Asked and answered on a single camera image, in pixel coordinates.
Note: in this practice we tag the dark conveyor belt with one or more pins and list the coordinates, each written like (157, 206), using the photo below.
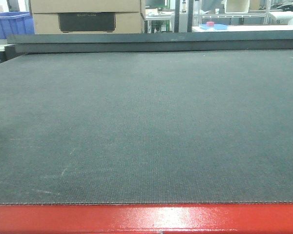
(128, 128)

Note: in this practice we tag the small red block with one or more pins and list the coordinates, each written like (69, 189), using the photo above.
(210, 23)

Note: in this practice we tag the blue plastic bin background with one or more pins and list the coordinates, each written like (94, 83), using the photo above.
(16, 23)

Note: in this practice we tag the flat blue tray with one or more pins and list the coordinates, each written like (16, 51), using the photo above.
(215, 27)

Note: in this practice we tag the large cardboard box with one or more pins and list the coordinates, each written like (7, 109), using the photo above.
(88, 16)

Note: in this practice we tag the white table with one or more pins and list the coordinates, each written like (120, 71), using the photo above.
(244, 28)

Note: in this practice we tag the black vertical post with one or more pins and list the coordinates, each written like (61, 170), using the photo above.
(177, 16)

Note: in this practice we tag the black conveyor rear rail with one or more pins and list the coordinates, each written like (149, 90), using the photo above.
(160, 42)

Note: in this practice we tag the red conveyor frame edge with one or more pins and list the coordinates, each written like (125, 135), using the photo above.
(147, 219)

